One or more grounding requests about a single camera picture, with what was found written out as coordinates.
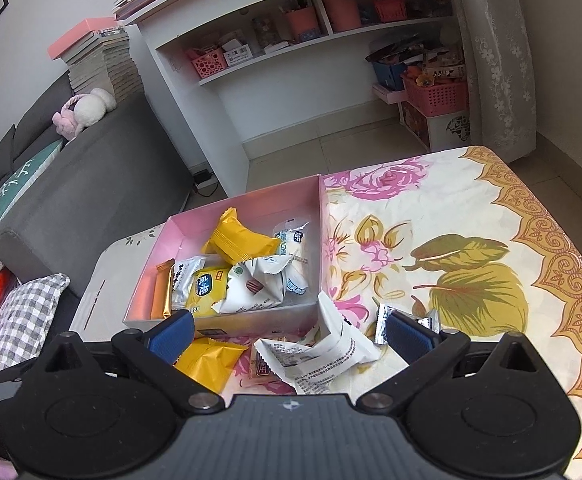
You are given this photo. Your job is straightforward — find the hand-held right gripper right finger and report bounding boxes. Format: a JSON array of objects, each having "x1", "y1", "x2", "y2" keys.
[{"x1": 355, "y1": 309, "x2": 544, "y2": 413}]

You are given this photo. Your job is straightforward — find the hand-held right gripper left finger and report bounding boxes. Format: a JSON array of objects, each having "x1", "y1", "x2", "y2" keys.
[{"x1": 40, "y1": 309, "x2": 226, "y2": 415}]

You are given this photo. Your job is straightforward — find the small blue white candy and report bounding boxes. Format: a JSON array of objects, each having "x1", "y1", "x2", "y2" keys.
[{"x1": 373, "y1": 304, "x2": 442, "y2": 346}]

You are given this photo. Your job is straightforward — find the gold wafer packet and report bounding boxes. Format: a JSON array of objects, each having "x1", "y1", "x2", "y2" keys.
[{"x1": 149, "y1": 261, "x2": 177, "y2": 321}]

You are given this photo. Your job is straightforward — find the yellow pastry packet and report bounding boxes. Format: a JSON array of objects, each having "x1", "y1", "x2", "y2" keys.
[
  {"x1": 172, "y1": 337, "x2": 249, "y2": 395},
  {"x1": 201, "y1": 208, "x2": 282, "y2": 266}
]

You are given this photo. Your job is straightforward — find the silver white biscuit packet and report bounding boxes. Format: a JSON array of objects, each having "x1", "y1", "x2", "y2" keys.
[{"x1": 169, "y1": 256, "x2": 207, "y2": 316}]

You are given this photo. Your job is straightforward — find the yellow cracker packet blue label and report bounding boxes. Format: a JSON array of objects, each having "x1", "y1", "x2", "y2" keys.
[{"x1": 186, "y1": 267, "x2": 232, "y2": 318}]

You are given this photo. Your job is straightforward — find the white text packet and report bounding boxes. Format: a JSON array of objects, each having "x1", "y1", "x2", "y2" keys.
[{"x1": 255, "y1": 291, "x2": 382, "y2": 397}]

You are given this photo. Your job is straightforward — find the white cake packet brown print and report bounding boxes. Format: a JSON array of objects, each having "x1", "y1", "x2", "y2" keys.
[{"x1": 219, "y1": 255, "x2": 297, "y2": 313}]

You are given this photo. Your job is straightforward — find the pink cardboard box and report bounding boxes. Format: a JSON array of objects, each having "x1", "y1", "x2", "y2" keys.
[{"x1": 122, "y1": 174, "x2": 327, "y2": 338}]

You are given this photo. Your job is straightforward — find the floral tablecloth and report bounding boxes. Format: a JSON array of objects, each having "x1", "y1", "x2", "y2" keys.
[{"x1": 74, "y1": 145, "x2": 582, "y2": 480}]

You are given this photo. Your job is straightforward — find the grey white checked pillow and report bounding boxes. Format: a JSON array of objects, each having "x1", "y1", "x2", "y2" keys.
[{"x1": 0, "y1": 273, "x2": 71, "y2": 381}]

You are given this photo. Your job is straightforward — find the power strip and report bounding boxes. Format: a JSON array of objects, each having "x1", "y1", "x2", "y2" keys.
[{"x1": 191, "y1": 170, "x2": 217, "y2": 192}]

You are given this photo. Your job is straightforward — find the grey sofa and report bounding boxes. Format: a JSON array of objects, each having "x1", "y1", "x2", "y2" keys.
[{"x1": 0, "y1": 67, "x2": 194, "y2": 301}]

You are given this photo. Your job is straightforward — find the white storage crate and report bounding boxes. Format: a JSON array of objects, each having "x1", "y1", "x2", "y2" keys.
[{"x1": 402, "y1": 100, "x2": 472, "y2": 151}]

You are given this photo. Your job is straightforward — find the white shelf desk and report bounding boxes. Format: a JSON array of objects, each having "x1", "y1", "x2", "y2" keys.
[{"x1": 118, "y1": 0, "x2": 466, "y2": 196}]

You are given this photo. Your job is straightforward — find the teal patterned cushion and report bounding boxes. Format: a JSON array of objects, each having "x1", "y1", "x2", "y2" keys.
[{"x1": 0, "y1": 140, "x2": 64, "y2": 226}]

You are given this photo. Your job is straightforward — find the pink white plush rabbit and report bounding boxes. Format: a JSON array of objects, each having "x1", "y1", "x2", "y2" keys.
[{"x1": 52, "y1": 88, "x2": 118, "y2": 140}]

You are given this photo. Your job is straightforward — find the large pink basket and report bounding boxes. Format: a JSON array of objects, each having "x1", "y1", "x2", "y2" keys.
[{"x1": 402, "y1": 77, "x2": 469, "y2": 120}]

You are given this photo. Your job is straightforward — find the pink low shelf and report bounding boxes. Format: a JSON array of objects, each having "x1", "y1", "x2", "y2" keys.
[{"x1": 371, "y1": 82, "x2": 407, "y2": 106}]

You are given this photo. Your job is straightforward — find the dark grey back cushion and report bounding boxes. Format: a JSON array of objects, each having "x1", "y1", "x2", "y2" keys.
[{"x1": 0, "y1": 125, "x2": 29, "y2": 191}]

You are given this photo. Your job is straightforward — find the blue storage bin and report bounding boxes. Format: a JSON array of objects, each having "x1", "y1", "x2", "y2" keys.
[{"x1": 371, "y1": 60, "x2": 407, "y2": 92}]

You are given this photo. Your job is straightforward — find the small pink basket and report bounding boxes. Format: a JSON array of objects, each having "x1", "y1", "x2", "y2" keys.
[{"x1": 186, "y1": 47, "x2": 228, "y2": 81}]

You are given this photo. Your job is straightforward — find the stack of books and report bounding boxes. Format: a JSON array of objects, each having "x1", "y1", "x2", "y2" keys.
[{"x1": 66, "y1": 25, "x2": 144, "y2": 101}]

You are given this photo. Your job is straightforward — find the white labelled box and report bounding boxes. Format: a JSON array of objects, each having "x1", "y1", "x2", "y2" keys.
[{"x1": 221, "y1": 42, "x2": 254, "y2": 67}]

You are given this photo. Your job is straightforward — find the grey lace curtain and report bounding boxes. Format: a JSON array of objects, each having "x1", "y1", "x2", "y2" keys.
[{"x1": 441, "y1": 0, "x2": 539, "y2": 163}]

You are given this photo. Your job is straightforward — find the flat pink box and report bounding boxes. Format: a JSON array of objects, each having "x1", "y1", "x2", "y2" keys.
[{"x1": 48, "y1": 17, "x2": 122, "y2": 61}]

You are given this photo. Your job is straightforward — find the glass jar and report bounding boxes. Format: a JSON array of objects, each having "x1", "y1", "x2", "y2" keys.
[{"x1": 251, "y1": 14, "x2": 278, "y2": 51}]

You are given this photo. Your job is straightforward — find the small orange basket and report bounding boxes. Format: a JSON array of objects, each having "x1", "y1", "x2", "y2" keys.
[{"x1": 373, "y1": 0, "x2": 409, "y2": 23}]

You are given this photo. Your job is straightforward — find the salmon pen holder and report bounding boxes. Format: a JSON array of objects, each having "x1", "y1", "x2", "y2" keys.
[{"x1": 283, "y1": 7, "x2": 320, "y2": 43}]

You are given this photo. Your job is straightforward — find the salmon bin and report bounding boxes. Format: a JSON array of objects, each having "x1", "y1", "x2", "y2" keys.
[{"x1": 321, "y1": 0, "x2": 362, "y2": 32}]

